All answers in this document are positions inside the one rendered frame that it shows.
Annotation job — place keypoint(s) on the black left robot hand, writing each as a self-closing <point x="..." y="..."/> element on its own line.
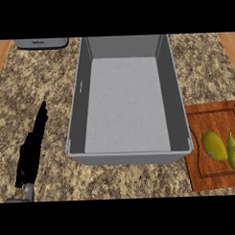
<point x="31" y="148"/>

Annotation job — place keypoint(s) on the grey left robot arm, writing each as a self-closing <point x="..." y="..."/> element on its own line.
<point x="25" y="193"/>

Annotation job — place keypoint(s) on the brown wooden cutting board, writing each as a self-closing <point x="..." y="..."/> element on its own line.
<point x="212" y="119"/>

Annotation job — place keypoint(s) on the grey open box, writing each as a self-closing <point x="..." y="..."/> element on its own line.
<point x="125" y="103"/>

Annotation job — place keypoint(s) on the yellow lemon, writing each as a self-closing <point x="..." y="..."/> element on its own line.
<point x="214" y="146"/>

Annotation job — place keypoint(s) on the grey appliance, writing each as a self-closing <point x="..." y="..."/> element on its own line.
<point x="40" y="43"/>

